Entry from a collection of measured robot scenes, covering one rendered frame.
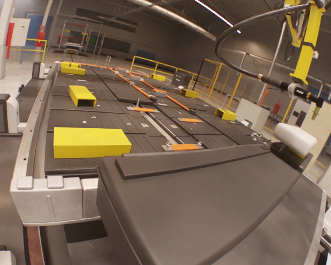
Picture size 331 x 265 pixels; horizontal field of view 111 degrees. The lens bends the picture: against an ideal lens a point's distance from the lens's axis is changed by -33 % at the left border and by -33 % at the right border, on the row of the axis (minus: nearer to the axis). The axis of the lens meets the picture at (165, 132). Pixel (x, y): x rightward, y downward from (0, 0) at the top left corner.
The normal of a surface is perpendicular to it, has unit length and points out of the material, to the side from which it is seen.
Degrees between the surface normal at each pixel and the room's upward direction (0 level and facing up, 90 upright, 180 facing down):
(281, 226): 0
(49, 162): 0
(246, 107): 90
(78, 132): 0
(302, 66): 90
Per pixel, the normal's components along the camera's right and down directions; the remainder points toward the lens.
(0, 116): 0.51, 0.49
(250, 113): -0.81, -0.01
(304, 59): -0.91, -0.14
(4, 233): 0.30, -0.87
